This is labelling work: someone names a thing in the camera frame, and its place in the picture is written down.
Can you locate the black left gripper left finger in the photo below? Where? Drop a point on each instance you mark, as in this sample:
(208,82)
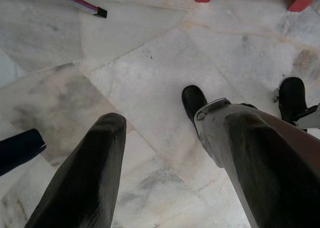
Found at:
(87,175)

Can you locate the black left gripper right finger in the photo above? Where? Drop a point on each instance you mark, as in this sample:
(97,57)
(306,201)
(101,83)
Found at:
(275,178)

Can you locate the silver clothes rack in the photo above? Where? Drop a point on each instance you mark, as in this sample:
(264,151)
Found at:
(75,1)

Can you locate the black shirt white print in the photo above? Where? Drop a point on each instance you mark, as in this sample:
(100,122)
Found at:
(17,150)

